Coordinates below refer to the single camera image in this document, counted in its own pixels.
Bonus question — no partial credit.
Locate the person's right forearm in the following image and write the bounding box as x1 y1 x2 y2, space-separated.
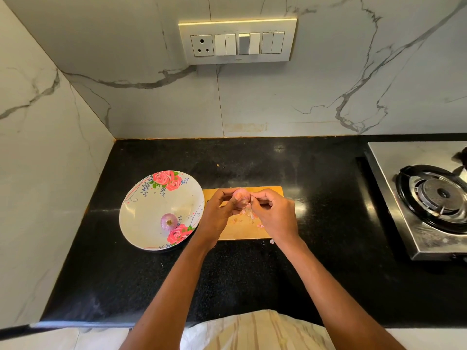
281 234 407 350

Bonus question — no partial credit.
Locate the black stone countertop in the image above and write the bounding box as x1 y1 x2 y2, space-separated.
40 133 467 330

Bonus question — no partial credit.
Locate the stainless steel gas stove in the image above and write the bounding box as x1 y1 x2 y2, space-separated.
365 140 467 261

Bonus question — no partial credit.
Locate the black stove burner grate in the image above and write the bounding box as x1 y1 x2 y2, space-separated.
396 164 467 235
452 145 467 179

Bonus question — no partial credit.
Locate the beige striped garment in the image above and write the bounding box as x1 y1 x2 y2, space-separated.
181 310 337 350

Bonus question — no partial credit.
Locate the person's right hand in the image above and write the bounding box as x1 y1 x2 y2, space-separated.
250 188 301 246

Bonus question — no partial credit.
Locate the small pink onion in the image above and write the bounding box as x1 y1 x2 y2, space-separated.
232 189 252 209
161 212 180 234

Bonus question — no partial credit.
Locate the white floral plate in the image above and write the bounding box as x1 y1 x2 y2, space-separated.
119 170 206 251

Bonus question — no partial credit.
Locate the wooden cutting board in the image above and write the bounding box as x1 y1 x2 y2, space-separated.
202 186 285 241

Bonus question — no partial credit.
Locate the person's left hand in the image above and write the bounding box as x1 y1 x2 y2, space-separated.
193 188 248 249

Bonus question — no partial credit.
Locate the person's left forearm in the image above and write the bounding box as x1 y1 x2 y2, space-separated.
120 238 216 350

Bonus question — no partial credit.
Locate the pile of onion peels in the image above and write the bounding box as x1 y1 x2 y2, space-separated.
245 200 277 245

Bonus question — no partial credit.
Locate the white wall switch panel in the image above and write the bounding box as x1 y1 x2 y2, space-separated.
179 18 298 66

